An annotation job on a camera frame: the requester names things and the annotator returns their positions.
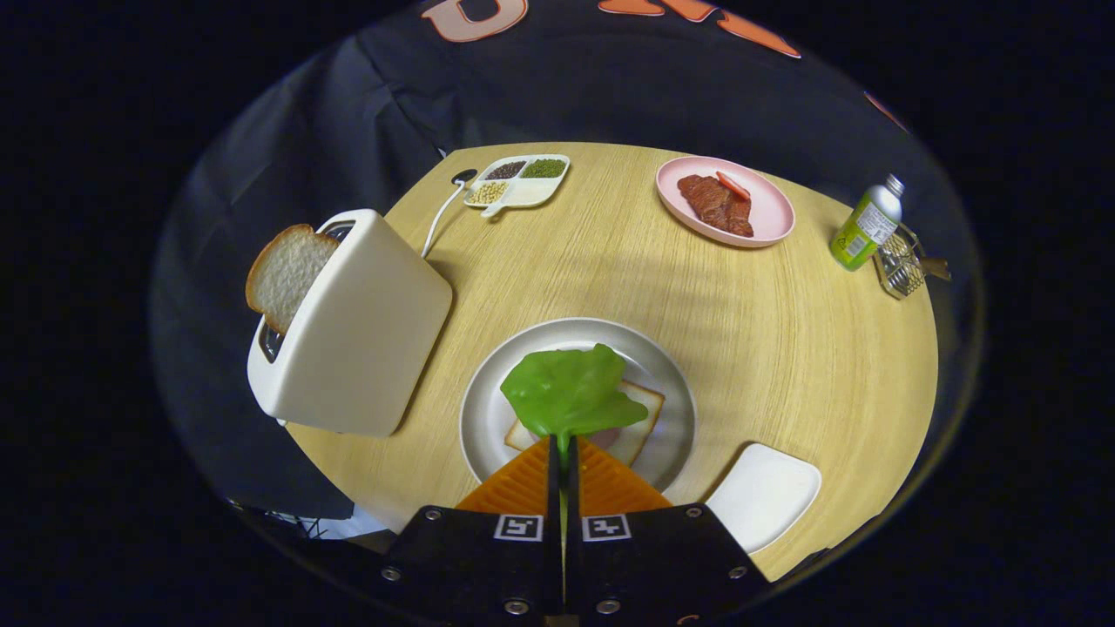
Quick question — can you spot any green lettuce leaf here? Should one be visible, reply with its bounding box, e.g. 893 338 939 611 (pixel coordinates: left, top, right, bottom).
500 343 649 462

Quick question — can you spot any small white dish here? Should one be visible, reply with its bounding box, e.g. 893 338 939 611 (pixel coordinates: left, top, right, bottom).
705 443 822 556

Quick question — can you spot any green label drink bottle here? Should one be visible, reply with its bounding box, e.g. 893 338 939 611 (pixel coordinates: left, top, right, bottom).
828 174 906 273

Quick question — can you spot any grey round plate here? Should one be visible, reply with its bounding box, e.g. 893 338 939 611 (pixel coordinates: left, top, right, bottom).
459 317 698 494

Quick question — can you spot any white bread slice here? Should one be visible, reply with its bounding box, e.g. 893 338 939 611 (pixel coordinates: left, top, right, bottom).
505 380 666 468
245 224 341 336

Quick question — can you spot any white divided bean tray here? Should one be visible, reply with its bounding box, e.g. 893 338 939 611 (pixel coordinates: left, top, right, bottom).
463 154 571 219

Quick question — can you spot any pink plate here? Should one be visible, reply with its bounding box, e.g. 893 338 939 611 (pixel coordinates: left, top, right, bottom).
655 156 796 249

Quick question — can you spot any white power cable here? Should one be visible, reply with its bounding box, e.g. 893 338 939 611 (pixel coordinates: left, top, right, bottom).
422 179 467 260

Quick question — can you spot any metal wire basket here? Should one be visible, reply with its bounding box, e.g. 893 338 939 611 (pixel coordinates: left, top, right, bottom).
874 224 952 300

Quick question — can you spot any white toaster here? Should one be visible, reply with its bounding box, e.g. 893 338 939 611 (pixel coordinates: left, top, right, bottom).
247 209 454 438

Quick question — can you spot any red cooked meat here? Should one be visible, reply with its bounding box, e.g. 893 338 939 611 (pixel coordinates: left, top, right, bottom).
677 173 755 239

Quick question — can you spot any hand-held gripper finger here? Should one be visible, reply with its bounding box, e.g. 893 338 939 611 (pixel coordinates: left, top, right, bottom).
381 435 563 621
564 435 772 621

